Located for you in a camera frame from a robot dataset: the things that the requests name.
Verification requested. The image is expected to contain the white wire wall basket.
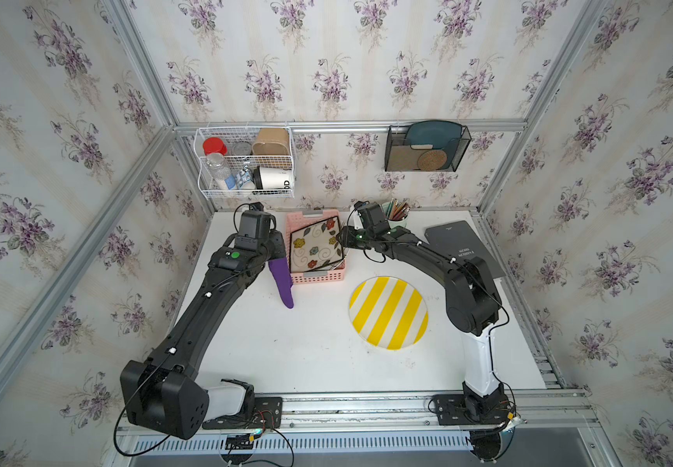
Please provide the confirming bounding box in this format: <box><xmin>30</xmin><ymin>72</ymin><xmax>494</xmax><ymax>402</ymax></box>
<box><xmin>194</xmin><ymin>124</ymin><xmax>297</xmax><ymax>200</ymax></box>

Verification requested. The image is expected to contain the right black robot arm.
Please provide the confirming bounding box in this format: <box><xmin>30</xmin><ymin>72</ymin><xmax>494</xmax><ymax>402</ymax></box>
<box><xmin>338</xmin><ymin>202</ymin><xmax>515</xmax><ymax>424</ymax></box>

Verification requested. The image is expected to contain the yellow striped round plate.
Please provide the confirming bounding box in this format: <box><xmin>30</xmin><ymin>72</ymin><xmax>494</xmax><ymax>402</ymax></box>
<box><xmin>348</xmin><ymin>276</ymin><xmax>429</xmax><ymax>350</ymax></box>

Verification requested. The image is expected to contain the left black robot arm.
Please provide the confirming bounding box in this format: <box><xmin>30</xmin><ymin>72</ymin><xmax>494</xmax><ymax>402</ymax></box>
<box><xmin>120</xmin><ymin>202</ymin><xmax>284</xmax><ymax>440</ymax></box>

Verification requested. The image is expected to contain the red capped jar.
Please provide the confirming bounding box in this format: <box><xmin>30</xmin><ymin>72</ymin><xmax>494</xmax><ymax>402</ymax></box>
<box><xmin>202</xmin><ymin>137</ymin><xmax>228</xmax><ymax>157</ymax></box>

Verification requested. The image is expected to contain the black mesh wall organizer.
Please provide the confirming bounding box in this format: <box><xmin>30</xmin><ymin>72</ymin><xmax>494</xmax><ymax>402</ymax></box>
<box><xmin>384</xmin><ymin>124</ymin><xmax>472</xmax><ymax>172</ymax></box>

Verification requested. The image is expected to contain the round woven coaster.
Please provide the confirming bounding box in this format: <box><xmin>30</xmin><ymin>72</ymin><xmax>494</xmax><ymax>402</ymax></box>
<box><xmin>417</xmin><ymin>149</ymin><xmax>447</xmax><ymax>171</ymax></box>

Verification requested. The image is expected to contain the pink perforated plastic basket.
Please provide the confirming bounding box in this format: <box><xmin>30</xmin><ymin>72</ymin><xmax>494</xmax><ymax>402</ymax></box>
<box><xmin>284</xmin><ymin>209</ymin><xmax>346</xmax><ymax>284</ymax></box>

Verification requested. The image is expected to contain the bundle of coloured pencils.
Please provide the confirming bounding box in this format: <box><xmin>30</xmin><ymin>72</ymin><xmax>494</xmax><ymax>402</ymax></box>
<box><xmin>381</xmin><ymin>200</ymin><xmax>410</xmax><ymax>220</ymax></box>

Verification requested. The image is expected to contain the small circuit board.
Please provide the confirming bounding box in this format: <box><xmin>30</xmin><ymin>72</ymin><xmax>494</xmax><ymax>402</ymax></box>
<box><xmin>223</xmin><ymin>434</ymin><xmax>256</xmax><ymax>453</ymax></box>

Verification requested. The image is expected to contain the mint green pencil cup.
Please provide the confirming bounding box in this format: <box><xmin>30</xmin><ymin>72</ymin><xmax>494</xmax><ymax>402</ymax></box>
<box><xmin>388</xmin><ymin>212</ymin><xmax>408</xmax><ymax>229</ymax></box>

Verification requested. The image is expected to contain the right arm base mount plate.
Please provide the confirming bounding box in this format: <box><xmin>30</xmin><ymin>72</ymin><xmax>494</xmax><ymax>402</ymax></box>
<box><xmin>428</xmin><ymin>393</ymin><xmax>514</xmax><ymax>426</ymax></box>

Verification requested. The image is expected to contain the clear plastic bottle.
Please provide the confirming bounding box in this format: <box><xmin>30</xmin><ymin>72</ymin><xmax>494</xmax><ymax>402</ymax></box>
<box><xmin>204</xmin><ymin>153</ymin><xmax>237</xmax><ymax>192</ymax></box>

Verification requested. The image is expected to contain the purple knitted cloth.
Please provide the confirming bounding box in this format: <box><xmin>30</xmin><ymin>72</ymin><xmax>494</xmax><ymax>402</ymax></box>
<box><xmin>268</xmin><ymin>258</ymin><xmax>295</xmax><ymax>309</ymax></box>

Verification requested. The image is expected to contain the square floral plate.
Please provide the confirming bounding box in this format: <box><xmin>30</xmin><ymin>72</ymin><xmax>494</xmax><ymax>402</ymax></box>
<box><xmin>289</xmin><ymin>216</ymin><xmax>344</xmax><ymax>274</ymax></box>

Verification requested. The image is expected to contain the teal plate in organizer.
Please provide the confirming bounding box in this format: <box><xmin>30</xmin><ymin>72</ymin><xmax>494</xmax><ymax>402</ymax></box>
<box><xmin>406</xmin><ymin>120</ymin><xmax>464</xmax><ymax>153</ymax></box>

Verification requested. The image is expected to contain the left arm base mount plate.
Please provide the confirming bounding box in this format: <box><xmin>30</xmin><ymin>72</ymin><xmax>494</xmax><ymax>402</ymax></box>
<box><xmin>202</xmin><ymin>396</ymin><xmax>283</xmax><ymax>430</ymax></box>

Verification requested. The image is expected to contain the white mug with black print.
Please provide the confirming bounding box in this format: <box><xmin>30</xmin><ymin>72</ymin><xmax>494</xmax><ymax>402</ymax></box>
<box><xmin>253</xmin><ymin>167</ymin><xmax>294</xmax><ymax>191</ymax></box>

